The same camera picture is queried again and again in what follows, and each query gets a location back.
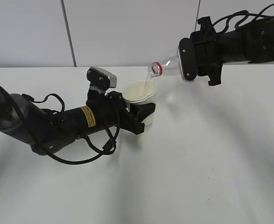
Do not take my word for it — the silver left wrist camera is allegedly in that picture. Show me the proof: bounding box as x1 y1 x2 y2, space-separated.
86 67 117 91

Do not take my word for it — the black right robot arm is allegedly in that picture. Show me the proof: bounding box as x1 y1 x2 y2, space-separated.
190 16 274 86

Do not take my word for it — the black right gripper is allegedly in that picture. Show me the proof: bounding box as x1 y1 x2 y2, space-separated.
190 16 223 86

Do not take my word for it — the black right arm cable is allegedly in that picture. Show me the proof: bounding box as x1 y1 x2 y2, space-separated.
211 2 274 31

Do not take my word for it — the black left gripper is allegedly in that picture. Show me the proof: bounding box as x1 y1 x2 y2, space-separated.
86 91 155 135

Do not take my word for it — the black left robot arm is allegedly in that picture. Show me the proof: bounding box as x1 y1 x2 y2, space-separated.
0 67 155 155

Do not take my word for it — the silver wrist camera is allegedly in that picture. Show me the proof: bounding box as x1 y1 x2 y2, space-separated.
86 67 117 91
177 38 197 82

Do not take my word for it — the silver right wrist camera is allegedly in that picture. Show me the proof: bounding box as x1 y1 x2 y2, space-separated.
177 38 197 82

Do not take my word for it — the white paper cup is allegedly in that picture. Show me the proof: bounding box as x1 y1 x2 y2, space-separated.
122 80 158 127

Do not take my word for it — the clear water bottle red label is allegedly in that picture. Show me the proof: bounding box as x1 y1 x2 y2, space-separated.
148 49 181 78

